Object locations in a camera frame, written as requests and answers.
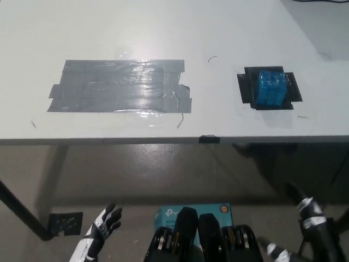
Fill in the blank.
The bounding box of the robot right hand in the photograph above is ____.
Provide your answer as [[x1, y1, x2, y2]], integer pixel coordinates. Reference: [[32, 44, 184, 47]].
[[257, 181, 343, 262]]

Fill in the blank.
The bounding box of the teal router cardboard box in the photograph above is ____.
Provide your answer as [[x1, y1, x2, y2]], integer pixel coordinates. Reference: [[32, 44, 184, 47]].
[[154, 202, 233, 243]]

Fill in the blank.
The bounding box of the small black tape strip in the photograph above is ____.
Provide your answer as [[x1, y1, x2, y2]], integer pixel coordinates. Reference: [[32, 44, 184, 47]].
[[198, 134, 221, 144]]

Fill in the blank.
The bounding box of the blue block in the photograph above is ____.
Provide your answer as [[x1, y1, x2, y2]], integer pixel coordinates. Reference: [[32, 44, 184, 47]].
[[255, 69, 289, 107]]

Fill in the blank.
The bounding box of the black tape square marking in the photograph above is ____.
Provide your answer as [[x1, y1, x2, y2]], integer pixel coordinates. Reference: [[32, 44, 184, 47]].
[[236, 66, 303, 111]]

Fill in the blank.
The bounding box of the black cable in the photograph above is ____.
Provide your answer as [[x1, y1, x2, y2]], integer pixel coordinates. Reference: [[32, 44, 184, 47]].
[[293, 0, 347, 5]]

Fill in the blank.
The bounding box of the grey duct tape patch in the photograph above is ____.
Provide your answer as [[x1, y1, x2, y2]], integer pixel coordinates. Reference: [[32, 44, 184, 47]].
[[46, 59, 193, 114]]

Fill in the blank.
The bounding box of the black metal table leg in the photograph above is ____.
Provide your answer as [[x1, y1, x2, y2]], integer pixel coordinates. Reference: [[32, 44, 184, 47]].
[[0, 178, 52, 242]]

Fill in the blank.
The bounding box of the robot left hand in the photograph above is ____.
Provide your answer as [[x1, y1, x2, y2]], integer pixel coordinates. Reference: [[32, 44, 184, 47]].
[[69, 203, 123, 262]]

